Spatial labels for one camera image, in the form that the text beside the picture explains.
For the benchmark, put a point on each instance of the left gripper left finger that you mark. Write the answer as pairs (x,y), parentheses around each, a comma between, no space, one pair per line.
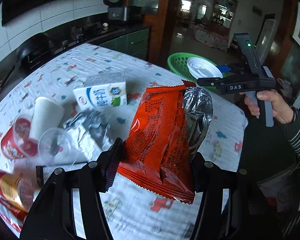
(51,216)

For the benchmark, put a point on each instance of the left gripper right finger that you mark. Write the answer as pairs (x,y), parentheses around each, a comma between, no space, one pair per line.
(232,205)

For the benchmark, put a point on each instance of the white plastic lid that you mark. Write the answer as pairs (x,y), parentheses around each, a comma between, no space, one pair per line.
(201,68)

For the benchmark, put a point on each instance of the clear plastic cup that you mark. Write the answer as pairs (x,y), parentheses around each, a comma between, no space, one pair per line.
(55,148)

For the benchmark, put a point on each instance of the silver foil wrapper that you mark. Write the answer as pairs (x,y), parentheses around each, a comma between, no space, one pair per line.
(90,132)

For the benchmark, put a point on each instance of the white paper cup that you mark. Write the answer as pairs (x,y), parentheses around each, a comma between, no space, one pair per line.
(47,114)

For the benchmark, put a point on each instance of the red snack bag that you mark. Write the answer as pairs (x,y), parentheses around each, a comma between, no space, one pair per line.
(168,128)

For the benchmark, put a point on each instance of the white milk carton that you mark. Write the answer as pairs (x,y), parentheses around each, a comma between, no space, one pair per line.
(102,90)

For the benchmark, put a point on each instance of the green kitchen cabinet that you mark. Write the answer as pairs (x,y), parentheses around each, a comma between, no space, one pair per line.
(134,44)

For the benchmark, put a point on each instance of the right hand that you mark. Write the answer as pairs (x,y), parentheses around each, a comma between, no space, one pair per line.
(281,110)

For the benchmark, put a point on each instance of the white air conditioner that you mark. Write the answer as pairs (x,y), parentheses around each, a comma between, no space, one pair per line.
(266,37)

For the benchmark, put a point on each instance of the polka dot play fence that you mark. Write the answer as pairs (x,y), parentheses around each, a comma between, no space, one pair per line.
(210,39)

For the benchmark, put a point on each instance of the wooden display cabinet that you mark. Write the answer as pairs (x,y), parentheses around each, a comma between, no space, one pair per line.
(224,12)

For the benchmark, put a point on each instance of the green plastic waste basket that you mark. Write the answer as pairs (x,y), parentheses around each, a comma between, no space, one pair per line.
(177,63)

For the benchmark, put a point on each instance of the wooden glass cupboard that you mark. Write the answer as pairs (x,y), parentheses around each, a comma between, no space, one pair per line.
(160,15)

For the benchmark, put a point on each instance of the black rice cooker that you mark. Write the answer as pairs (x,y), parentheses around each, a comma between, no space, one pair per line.
(118,12)

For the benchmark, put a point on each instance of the black wok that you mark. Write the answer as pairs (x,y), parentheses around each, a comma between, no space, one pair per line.
(34,49)

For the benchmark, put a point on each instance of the black gas stove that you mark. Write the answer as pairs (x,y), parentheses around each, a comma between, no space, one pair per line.
(67,36)

